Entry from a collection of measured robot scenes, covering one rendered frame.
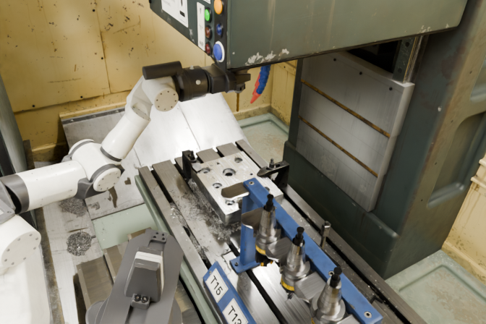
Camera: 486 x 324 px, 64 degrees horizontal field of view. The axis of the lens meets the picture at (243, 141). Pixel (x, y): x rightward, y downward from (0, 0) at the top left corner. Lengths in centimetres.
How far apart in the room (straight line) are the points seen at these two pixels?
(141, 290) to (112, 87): 182
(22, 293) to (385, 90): 106
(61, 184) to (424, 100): 101
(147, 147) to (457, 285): 152
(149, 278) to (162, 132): 180
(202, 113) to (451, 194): 131
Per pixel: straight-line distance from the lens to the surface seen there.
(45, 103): 211
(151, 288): 36
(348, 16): 83
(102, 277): 155
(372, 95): 133
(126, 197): 192
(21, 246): 72
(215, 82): 104
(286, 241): 92
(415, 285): 178
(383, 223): 153
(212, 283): 119
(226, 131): 218
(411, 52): 122
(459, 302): 181
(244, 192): 103
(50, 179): 101
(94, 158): 105
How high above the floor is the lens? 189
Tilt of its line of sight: 33 degrees down
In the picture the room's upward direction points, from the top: 2 degrees clockwise
